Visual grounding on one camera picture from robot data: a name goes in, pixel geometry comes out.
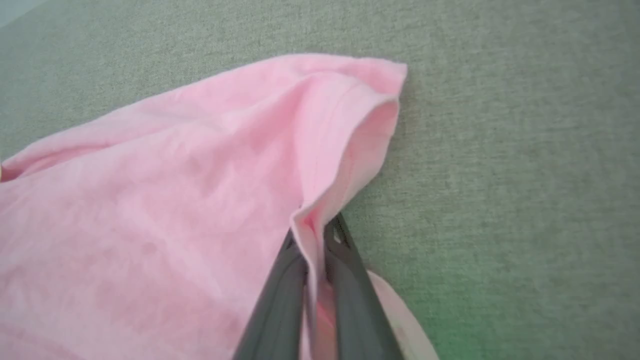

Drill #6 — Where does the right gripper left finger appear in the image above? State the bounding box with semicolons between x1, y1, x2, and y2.
233;227;309;360

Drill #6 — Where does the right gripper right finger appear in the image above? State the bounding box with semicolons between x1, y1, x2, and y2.
323;212;406;360

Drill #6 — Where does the pink t-shirt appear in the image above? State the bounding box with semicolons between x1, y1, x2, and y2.
0;52;409;360

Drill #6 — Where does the grey-green fabric sofa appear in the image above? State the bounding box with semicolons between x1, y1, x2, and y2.
0;0;640;360

